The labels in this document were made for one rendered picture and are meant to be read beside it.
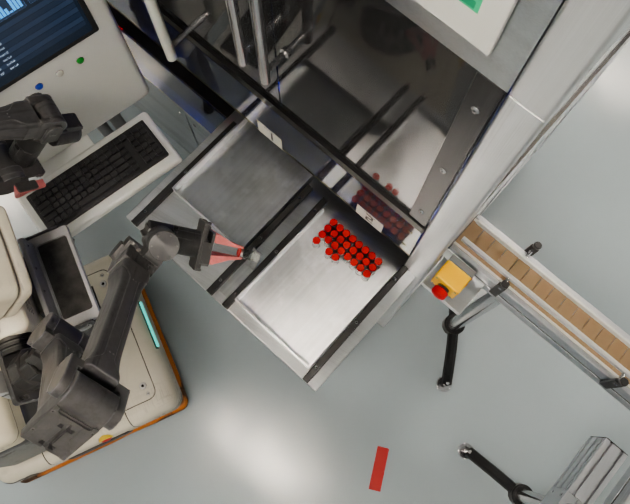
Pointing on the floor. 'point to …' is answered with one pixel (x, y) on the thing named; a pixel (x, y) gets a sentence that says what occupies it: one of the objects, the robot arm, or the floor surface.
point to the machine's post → (521, 120)
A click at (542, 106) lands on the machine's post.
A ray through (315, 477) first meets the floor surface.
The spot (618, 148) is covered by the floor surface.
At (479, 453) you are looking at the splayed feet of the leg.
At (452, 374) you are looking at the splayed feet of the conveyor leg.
